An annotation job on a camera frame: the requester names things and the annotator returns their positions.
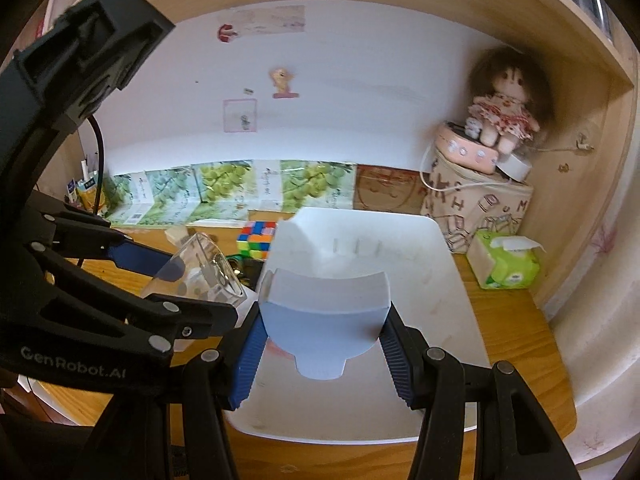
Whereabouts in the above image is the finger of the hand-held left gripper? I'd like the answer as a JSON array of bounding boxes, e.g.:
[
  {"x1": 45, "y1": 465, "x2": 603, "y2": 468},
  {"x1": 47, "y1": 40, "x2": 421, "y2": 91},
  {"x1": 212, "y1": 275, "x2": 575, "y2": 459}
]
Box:
[
  {"x1": 25, "y1": 205, "x2": 188, "y2": 283},
  {"x1": 30, "y1": 242, "x2": 239, "y2": 358}
]

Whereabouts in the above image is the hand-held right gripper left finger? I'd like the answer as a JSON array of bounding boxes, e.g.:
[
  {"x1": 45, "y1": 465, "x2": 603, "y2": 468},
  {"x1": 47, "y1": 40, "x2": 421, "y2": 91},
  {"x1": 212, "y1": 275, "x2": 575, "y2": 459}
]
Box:
[{"x1": 165, "y1": 305, "x2": 269, "y2": 480}]

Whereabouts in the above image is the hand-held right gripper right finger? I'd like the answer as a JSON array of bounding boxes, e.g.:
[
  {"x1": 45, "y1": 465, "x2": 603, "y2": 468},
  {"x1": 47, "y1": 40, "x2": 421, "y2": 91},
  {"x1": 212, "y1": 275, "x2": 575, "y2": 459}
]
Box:
[{"x1": 377, "y1": 305, "x2": 581, "y2": 480}]

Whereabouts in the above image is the clear plastic cup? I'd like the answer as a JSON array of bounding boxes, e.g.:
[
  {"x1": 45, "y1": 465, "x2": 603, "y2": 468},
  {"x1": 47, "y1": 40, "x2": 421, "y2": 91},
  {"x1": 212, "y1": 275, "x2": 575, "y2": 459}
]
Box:
[{"x1": 140, "y1": 232, "x2": 248, "y2": 311}]

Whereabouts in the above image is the white curved plastic piece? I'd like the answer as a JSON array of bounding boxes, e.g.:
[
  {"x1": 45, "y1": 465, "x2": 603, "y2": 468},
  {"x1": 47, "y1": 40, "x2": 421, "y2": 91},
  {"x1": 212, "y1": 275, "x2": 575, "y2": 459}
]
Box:
[{"x1": 257, "y1": 267, "x2": 391, "y2": 381}]

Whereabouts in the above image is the white plastic storage bin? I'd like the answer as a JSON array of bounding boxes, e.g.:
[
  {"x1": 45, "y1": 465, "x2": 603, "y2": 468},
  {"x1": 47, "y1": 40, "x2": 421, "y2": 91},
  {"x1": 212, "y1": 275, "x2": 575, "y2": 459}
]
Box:
[{"x1": 225, "y1": 206, "x2": 492, "y2": 443}]

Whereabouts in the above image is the grape print cardboard carton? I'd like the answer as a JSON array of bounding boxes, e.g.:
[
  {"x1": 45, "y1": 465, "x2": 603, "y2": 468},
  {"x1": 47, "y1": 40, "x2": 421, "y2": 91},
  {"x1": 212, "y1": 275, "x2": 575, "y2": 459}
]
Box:
[
  {"x1": 106, "y1": 160, "x2": 255, "y2": 226},
  {"x1": 250, "y1": 159, "x2": 357, "y2": 212}
]

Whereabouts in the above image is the colourful puzzle cube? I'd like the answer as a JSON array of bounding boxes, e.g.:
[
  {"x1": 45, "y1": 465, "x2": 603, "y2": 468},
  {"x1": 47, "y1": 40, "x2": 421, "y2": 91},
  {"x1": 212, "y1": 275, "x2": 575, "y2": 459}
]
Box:
[{"x1": 236, "y1": 220, "x2": 278, "y2": 261}]

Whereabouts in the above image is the green tissue pack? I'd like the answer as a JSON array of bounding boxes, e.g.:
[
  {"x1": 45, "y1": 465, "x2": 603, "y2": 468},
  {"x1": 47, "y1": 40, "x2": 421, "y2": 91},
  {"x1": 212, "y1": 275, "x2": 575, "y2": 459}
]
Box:
[{"x1": 466, "y1": 230, "x2": 547, "y2": 290}]

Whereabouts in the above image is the letter print storage bag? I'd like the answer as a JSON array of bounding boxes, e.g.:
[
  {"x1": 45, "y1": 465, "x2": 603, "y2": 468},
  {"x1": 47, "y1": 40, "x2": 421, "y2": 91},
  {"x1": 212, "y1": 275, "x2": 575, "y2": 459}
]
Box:
[{"x1": 420, "y1": 147, "x2": 535, "y2": 253}]

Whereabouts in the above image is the brown cardboard panel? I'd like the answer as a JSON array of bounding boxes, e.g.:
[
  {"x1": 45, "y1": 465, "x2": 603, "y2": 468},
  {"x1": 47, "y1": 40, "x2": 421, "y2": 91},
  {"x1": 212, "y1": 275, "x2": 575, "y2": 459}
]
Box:
[{"x1": 354, "y1": 164, "x2": 429, "y2": 216}]

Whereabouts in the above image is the pink box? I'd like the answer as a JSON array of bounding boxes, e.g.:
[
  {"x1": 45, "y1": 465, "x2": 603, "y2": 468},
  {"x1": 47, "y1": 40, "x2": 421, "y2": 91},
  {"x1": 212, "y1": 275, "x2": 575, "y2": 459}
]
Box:
[{"x1": 434, "y1": 121, "x2": 501, "y2": 173}]

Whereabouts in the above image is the white power adapter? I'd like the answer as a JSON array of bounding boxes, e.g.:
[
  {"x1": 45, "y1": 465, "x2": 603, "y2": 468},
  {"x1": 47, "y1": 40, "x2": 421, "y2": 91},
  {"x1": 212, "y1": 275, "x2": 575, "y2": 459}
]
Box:
[{"x1": 495, "y1": 152, "x2": 533, "y2": 183}]

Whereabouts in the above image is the brown-haired rag doll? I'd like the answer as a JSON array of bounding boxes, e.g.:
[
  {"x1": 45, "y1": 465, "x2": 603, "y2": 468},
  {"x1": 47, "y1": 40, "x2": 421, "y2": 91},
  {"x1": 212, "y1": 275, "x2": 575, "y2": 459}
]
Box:
[{"x1": 466, "y1": 45, "x2": 551, "y2": 156}]

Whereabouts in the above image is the black cable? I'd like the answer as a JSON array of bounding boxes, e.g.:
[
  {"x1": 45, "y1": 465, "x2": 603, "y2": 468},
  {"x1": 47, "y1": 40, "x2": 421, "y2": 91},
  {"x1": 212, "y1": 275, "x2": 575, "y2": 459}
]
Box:
[{"x1": 75, "y1": 114, "x2": 107, "y2": 266}]

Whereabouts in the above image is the pink square wall sticker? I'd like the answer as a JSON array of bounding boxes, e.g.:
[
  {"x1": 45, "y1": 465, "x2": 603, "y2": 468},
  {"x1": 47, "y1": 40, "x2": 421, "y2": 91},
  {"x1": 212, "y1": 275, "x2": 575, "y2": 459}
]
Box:
[{"x1": 223, "y1": 99, "x2": 258, "y2": 133}]

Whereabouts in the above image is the white cable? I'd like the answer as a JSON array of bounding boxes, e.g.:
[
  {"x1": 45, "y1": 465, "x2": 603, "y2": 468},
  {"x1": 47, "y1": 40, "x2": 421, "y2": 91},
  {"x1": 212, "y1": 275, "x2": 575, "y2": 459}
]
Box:
[{"x1": 419, "y1": 144, "x2": 512, "y2": 194}]

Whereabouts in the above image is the yellow bird wall sticker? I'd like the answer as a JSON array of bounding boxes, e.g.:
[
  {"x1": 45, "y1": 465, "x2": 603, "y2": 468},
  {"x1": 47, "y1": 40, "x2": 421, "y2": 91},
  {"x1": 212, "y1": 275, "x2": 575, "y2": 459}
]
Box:
[{"x1": 270, "y1": 66, "x2": 301, "y2": 99}]

